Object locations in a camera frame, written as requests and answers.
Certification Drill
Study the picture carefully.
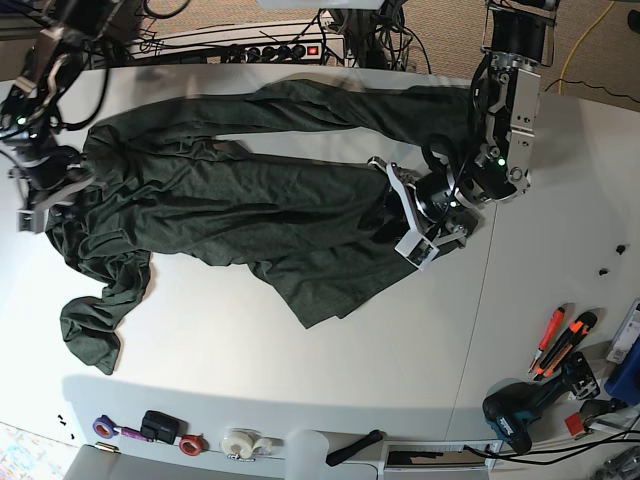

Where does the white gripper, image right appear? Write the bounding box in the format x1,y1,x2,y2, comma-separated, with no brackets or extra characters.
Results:
368,156,473,270

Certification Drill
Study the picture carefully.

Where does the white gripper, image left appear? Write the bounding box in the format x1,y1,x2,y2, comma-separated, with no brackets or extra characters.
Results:
8,167,96,233

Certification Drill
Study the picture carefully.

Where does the dark green t-shirt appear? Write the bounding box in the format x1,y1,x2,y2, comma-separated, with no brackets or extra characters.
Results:
46,79,469,374

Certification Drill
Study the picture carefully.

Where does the orange black utility knife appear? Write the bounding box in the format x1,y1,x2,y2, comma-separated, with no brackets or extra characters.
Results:
533,311,598,382

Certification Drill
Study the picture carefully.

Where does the purple tape roll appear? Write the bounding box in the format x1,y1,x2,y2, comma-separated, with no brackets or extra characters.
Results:
92,415,117,439

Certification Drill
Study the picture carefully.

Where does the white plastic cup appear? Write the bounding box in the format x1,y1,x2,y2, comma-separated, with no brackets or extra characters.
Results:
284,430,329,480

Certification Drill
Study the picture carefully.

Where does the red square tag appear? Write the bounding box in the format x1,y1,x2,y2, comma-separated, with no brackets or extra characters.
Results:
564,412,585,437

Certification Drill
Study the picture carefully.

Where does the blue box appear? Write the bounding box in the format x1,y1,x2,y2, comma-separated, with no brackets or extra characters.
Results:
604,340,640,406

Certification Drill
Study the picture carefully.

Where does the red tape roll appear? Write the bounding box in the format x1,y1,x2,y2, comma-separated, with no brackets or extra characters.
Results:
178,435,206,457

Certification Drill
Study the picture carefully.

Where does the teal black cordless drill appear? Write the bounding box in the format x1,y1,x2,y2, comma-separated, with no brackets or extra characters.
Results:
482,351,600,455

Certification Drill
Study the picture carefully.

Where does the black power strip red switch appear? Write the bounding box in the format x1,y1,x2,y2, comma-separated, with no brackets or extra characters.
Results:
220,43,322,64

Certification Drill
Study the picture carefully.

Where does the black action camera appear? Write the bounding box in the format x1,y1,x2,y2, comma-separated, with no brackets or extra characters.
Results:
140,410,181,444

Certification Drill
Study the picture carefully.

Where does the yellow cable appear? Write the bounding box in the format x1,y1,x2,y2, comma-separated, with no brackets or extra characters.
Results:
558,0,619,95

